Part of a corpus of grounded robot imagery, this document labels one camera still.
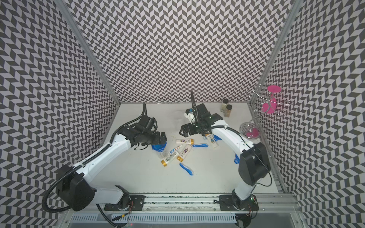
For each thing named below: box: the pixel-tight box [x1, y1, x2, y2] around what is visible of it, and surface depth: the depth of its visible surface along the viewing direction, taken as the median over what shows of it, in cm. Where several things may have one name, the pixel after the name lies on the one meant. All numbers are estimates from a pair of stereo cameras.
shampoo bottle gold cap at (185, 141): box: [175, 138, 195, 145], surface depth 96 cm
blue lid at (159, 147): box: [151, 141, 168, 153], surface depth 79 cm
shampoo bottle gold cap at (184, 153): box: [176, 144, 193, 162], surface depth 91 cm
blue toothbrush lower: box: [179, 162, 194, 176], surface depth 86 cm
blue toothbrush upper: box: [192, 143, 209, 148], surface depth 96 cm
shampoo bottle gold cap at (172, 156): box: [160, 150, 180, 167], surface depth 88 cm
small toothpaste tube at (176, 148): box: [169, 144, 183, 154], surface depth 93 cm
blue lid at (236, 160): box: [233, 153, 241, 165], surface depth 90 cm
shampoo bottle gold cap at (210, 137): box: [205, 133, 219, 149], surface depth 96 cm
